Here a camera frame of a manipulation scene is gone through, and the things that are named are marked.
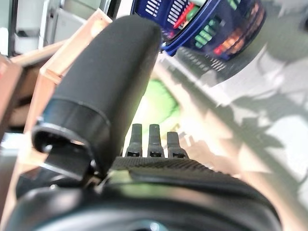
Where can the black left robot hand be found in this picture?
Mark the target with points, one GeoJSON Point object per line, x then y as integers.
{"type": "Point", "coordinates": [108, 72]}

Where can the long napa cabbage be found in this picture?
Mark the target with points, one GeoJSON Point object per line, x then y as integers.
{"type": "Point", "coordinates": [161, 103]}
{"type": "Point", "coordinates": [193, 12]}

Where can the blue plastic shopping basket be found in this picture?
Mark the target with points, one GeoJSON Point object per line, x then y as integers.
{"type": "Point", "coordinates": [223, 14]}

